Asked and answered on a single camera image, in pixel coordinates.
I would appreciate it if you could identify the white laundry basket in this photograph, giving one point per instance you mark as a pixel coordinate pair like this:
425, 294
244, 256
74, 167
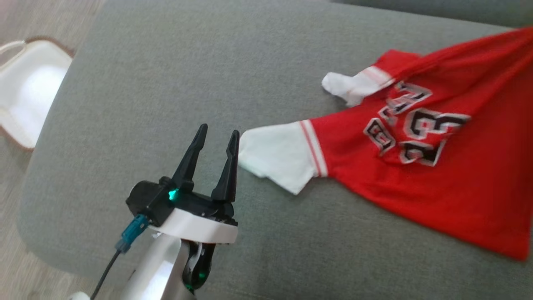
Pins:
29, 96

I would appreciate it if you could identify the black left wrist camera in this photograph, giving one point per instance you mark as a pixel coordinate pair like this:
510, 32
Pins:
145, 202

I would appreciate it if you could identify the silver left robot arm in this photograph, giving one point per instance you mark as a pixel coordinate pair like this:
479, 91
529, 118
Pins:
158, 266

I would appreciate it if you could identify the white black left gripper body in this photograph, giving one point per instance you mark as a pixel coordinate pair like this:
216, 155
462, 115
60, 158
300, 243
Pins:
195, 227

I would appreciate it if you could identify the red basketball jersey white sleeves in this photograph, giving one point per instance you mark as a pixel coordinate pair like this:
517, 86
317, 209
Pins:
458, 196

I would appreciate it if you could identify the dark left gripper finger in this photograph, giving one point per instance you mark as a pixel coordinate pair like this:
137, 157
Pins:
228, 179
189, 162

